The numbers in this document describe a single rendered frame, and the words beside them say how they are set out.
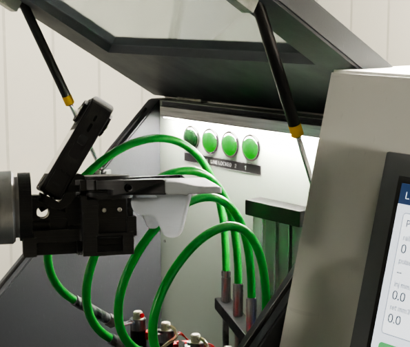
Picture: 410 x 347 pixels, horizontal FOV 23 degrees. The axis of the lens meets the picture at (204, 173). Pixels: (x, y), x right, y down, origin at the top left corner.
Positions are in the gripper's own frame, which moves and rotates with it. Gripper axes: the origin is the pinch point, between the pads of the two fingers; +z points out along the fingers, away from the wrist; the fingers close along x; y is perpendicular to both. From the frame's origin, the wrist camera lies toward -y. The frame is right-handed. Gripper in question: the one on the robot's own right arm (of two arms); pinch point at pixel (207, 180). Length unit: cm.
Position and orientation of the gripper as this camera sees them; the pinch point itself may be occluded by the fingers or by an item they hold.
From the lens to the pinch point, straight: 107.2
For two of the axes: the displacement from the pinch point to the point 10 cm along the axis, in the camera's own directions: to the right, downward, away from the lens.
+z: 9.8, -0.3, 2.1
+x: 2.1, 0.2, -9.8
